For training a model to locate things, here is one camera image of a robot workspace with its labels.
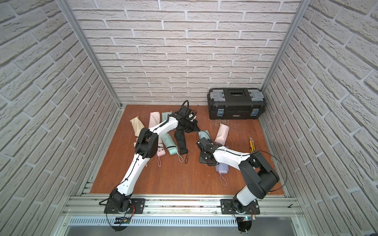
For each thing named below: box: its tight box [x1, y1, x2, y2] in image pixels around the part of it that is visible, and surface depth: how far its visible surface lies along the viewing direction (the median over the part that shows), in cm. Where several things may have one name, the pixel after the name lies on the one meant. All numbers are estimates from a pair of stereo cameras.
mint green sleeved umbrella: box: [161, 110, 173, 122], surface depth 113 cm
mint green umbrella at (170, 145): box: [161, 132, 178, 155], surface depth 94 cm
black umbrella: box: [174, 129, 189, 164], surface depth 97 cm
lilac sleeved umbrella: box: [215, 162, 230, 175], surface depth 86 cm
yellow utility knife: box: [249, 137, 256, 154], surface depth 98 cm
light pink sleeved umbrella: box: [148, 111, 161, 129], surface depth 112 cm
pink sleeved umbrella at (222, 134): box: [214, 122, 230, 147], surface depth 101 cm
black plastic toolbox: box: [207, 87, 266, 120], surface depth 103 cm
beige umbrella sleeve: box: [129, 115, 145, 138], surface depth 105 cm
